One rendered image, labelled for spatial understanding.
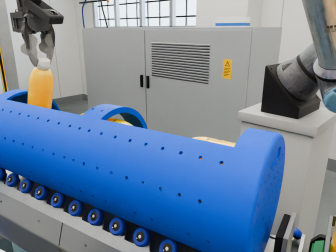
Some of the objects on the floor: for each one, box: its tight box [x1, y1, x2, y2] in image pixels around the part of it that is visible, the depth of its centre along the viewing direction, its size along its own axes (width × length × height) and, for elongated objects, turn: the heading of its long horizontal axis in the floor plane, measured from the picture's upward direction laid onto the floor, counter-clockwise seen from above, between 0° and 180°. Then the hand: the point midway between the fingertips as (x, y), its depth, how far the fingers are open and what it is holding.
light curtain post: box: [0, 0, 20, 93], centre depth 167 cm, size 6×6×170 cm
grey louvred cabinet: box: [82, 27, 283, 150], centre depth 307 cm, size 54×215×145 cm, turn 47°
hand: (43, 61), depth 87 cm, fingers closed on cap, 4 cm apart
